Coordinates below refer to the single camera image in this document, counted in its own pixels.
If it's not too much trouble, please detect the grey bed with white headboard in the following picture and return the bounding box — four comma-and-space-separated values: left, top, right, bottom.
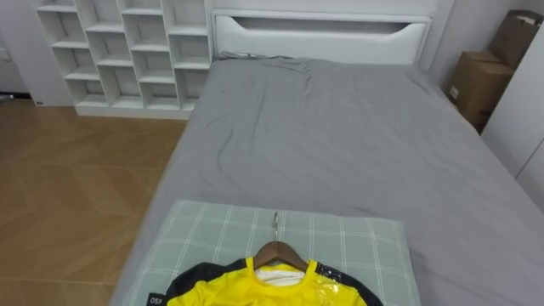
108, 8, 544, 306

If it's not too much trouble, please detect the wooden clothes hanger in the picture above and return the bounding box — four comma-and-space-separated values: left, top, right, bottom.
252, 211, 309, 273

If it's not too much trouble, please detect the yellow and black shirt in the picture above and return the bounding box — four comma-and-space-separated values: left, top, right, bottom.
146, 256, 384, 306

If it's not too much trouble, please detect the white cubby shelf unit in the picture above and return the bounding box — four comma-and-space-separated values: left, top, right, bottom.
31, 0, 214, 121

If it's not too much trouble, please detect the white wardrobe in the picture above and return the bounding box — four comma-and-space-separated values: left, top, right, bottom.
480, 25, 544, 213

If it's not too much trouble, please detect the tall brown cardboard box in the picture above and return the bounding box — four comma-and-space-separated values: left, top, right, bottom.
487, 8, 544, 71

